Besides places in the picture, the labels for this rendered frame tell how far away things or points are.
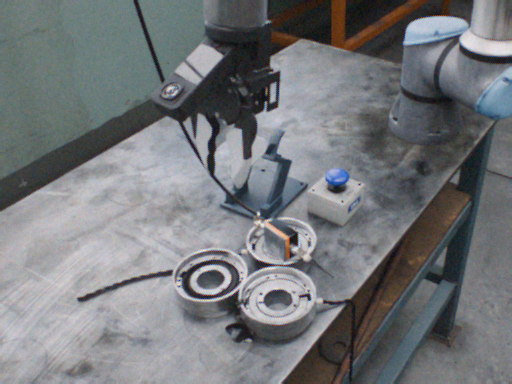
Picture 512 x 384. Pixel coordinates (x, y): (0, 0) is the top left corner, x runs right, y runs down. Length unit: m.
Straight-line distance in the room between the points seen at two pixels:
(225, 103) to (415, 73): 0.52
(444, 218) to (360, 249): 0.51
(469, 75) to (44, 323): 0.77
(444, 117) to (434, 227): 0.31
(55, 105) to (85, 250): 1.63
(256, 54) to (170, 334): 0.39
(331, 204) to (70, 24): 1.77
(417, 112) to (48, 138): 1.77
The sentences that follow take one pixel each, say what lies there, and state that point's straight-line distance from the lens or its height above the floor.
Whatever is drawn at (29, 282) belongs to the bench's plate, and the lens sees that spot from 0.98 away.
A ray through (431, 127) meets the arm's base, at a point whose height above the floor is 0.84.
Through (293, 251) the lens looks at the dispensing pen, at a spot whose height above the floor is 0.85.
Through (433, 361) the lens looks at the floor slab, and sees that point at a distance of 1.83.
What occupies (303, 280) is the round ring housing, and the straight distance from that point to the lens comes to 0.84.
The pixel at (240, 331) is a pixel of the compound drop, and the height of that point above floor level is 0.80.
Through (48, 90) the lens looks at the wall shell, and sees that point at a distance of 2.55.
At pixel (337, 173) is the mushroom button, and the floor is 0.87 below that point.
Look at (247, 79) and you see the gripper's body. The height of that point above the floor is 1.12.
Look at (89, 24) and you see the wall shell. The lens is 2.60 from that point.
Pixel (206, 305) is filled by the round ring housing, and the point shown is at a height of 0.83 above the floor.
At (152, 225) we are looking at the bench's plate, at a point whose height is 0.80.
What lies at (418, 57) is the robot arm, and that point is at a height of 0.98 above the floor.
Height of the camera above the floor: 1.43
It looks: 35 degrees down
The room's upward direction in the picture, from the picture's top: straight up
